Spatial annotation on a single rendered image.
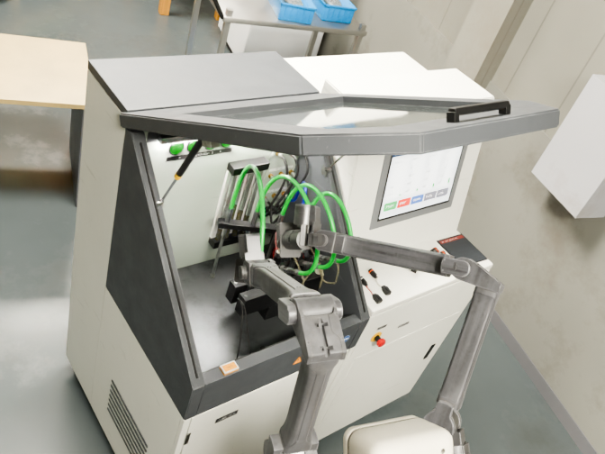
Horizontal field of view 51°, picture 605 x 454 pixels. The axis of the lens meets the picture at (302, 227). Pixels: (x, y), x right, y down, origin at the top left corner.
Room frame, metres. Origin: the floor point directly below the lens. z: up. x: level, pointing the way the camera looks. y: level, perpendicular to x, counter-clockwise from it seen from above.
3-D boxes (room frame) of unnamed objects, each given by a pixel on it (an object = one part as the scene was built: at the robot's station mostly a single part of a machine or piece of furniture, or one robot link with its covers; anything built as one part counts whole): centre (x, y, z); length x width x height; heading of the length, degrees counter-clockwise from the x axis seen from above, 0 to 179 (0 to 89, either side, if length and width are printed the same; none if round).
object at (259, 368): (1.35, -0.09, 0.87); 0.62 x 0.04 x 0.16; 139
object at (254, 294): (1.59, 0.01, 0.91); 0.34 x 0.10 x 0.15; 139
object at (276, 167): (1.86, 0.13, 1.20); 0.13 x 0.03 x 0.31; 139
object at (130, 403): (1.52, 0.12, 0.39); 0.70 x 0.58 x 0.79; 139
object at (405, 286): (1.93, -0.48, 0.96); 0.70 x 0.22 x 0.03; 139
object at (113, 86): (2.07, 0.21, 0.75); 1.40 x 0.28 x 1.50; 139
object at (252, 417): (1.33, -0.10, 0.44); 0.65 x 0.02 x 0.68; 139
